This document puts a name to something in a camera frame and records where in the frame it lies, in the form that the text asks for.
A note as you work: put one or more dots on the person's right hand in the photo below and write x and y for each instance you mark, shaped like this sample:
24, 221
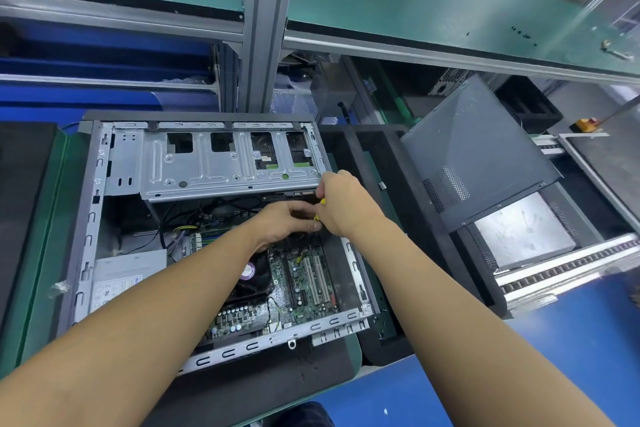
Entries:
350, 203

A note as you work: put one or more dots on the person's left hand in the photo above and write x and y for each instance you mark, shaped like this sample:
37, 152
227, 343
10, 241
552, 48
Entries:
285, 219

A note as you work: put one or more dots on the black CPU fan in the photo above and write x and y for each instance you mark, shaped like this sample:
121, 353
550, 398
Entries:
250, 272

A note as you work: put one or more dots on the green motherboard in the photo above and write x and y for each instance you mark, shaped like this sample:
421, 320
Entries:
300, 287

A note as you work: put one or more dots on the dark grey computer case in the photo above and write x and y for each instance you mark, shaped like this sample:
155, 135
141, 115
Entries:
200, 156

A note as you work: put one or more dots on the grey case side panel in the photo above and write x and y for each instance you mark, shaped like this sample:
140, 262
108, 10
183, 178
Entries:
480, 151

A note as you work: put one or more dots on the distant computer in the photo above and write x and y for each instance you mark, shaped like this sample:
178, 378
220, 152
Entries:
450, 81

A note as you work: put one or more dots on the person's right forearm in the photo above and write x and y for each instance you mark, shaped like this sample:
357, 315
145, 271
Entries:
470, 332

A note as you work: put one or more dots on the person's left forearm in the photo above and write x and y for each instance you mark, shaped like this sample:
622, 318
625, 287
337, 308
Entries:
110, 342

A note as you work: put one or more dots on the black divided foam tray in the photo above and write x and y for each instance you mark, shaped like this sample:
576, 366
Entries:
420, 231

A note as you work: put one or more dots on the clear plastic bag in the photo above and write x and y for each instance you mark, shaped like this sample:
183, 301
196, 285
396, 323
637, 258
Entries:
295, 98

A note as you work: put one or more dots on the silver power supply unit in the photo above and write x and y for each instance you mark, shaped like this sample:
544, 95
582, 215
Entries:
125, 277

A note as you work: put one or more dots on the grey metal conveyor plate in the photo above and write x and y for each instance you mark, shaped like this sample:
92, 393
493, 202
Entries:
525, 229

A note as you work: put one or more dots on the blue plastic crate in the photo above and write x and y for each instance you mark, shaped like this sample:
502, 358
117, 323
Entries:
100, 76

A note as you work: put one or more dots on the scattered small black screws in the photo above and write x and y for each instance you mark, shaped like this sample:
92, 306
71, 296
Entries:
520, 31

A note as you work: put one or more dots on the yellow push button box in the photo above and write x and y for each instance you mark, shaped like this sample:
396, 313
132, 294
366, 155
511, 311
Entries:
587, 124

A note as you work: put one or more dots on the small yellowish hand tool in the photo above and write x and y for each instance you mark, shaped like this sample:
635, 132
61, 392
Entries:
617, 48

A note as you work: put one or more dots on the thick aluminium frame post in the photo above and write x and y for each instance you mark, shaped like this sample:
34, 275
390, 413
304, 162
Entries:
265, 21

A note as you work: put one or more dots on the aluminium conveyor frame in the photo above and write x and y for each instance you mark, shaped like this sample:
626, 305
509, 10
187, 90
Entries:
570, 267

